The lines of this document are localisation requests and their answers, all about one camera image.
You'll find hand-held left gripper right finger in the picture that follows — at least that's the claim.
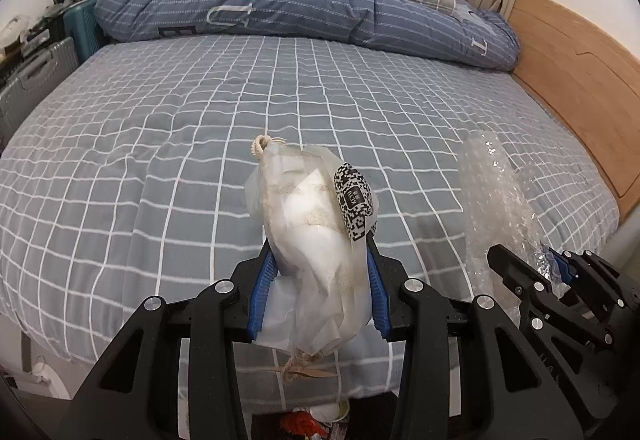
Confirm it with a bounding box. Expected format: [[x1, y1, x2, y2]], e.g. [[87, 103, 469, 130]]
[[365, 235, 596, 440]]

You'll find wooden headboard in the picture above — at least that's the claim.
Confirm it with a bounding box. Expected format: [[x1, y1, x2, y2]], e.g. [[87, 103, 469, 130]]
[[510, 0, 640, 223]]

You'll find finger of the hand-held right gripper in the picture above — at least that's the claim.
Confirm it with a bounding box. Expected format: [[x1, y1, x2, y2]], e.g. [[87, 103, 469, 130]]
[[487, 244, 608, 346], [547, 246, 623, 293]]

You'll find white device with cable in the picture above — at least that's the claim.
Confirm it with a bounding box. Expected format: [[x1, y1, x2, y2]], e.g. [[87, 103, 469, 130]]
[[27, 356, 71, 398]]

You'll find red plastic bag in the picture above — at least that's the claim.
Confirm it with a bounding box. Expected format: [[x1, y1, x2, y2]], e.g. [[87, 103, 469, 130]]
[[280, 411, 326, 436]]

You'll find white rounded appliance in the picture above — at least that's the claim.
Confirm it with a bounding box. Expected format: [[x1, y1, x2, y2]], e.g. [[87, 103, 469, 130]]
[[0, 15, 31, 51]]

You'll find black bag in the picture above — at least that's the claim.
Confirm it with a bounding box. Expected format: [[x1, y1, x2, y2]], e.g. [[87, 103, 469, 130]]
[[20, 18, 66, 46]]

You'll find blue striped duvet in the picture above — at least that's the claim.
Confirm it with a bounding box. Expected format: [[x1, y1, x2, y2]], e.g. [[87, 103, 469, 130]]
[[94, 0, 521, 71]]

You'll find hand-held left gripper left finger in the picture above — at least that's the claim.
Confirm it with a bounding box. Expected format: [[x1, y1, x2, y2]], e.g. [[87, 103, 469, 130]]
[[55, 240, 278, 440]]

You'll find translucent white drawstring bag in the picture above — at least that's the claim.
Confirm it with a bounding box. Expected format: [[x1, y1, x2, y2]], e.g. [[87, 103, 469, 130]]
[[242, 135, 381, 383]]

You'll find clear bubble wrap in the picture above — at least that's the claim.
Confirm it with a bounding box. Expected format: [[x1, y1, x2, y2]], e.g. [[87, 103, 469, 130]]
[[457, 127, 566, 316]]

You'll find teal suitcase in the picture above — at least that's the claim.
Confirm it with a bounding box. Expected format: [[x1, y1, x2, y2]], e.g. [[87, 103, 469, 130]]
[[62, 0, 108, 61]]

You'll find grey suitcase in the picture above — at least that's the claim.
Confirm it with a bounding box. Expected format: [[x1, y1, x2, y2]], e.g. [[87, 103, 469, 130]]
[[0, 38, 81, 146]]

